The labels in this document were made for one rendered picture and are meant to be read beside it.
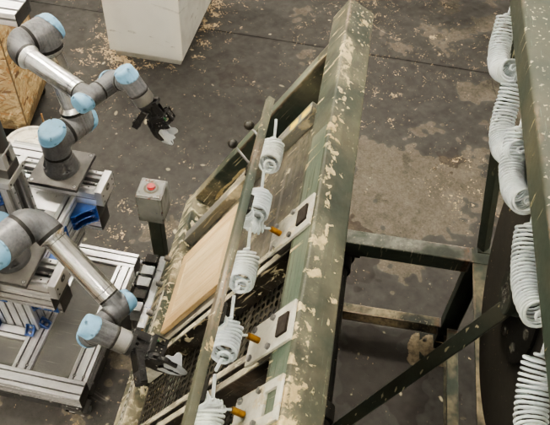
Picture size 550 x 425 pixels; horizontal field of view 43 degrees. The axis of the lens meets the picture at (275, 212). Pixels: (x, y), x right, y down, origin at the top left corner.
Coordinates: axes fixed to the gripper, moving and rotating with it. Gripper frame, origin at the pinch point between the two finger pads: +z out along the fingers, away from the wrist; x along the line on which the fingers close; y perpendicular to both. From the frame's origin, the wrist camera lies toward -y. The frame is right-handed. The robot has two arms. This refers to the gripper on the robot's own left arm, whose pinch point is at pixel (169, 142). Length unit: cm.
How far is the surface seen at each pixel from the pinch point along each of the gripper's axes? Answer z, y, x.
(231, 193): 21.9, 19.6, -10.7
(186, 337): 22, 23, -75
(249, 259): -24, 72, -84
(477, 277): 113, 90, 9
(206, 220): 33.6, 1.4, -11.4
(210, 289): 24, 23, -54
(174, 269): 43, -15, -27
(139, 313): 52, -32, -42
